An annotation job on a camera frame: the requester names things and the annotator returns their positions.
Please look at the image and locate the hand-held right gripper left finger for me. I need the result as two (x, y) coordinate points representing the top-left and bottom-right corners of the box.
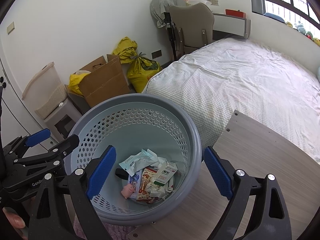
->
(27, 145), (117, 240)

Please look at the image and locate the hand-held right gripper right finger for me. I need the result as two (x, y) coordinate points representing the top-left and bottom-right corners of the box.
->
(203, 146), (293, 240)

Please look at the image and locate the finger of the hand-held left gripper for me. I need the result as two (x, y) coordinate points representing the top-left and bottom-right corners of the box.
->
(0, 128), (52, 163)
(12, 134), (80, 167)

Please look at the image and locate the pink pig toy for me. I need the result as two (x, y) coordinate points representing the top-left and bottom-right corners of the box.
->
(121, 183), (137, 199)

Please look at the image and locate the purple cartoon cardboard box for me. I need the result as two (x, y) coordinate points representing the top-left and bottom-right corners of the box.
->
(127, 171), (143, 199)

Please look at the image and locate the pale teal wipes packet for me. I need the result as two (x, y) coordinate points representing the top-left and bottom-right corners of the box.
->
(119, 149), (159, 177)

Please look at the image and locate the orange red snack wrapper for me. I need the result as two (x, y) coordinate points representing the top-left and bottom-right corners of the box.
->
(136, 167), (158, 202)

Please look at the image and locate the white green medicine box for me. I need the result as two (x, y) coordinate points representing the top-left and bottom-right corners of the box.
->
(152, 161), (178, 187)

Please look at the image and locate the white green foil packet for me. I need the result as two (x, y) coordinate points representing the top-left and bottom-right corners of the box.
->
(147, 182), (168, 200)

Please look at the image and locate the grey perforated plastic basket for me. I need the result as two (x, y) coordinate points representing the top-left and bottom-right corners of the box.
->
(65, 93), (202, 225)

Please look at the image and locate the person's left hand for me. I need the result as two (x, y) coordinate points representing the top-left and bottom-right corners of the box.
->
(2, 207), (28, 240)

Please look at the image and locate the beige plastic stool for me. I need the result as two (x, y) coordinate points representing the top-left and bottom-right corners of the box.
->
(44, 97), (83, 143)

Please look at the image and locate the white wardrobe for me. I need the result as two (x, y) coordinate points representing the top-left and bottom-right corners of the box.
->
(0, 57), (33, 155)

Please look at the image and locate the translucent lidded storage bin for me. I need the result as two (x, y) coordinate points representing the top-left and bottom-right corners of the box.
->
(22, 61), (68, 119)

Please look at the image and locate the yellow plastic bag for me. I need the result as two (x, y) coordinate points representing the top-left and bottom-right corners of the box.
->
(68, 70), (90, 96)

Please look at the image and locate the brown cardboard box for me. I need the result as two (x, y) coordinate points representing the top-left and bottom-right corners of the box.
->
(65, 54), (130, 108)

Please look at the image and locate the bed with checked sheet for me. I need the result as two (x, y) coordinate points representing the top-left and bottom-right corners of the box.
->
(141, 37), (320, 164)

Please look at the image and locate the yellow tied sack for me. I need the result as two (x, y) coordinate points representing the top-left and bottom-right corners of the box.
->
(112, 37), (163, 93)

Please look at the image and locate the white grey desk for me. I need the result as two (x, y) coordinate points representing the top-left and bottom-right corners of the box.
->
(211, 12), (251, 42)

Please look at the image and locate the beige chair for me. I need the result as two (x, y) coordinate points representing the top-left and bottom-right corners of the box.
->
(166, 2), (215, 60)

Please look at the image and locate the red box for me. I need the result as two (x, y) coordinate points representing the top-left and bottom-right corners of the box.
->
(225, 9), (247, 19)

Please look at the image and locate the grey cloth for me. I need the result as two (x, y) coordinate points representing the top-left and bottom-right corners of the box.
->
(149, 0), (188, 28)

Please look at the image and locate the row of plush toys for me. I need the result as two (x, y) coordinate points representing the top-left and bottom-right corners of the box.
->
(264, 12), (320, 47)

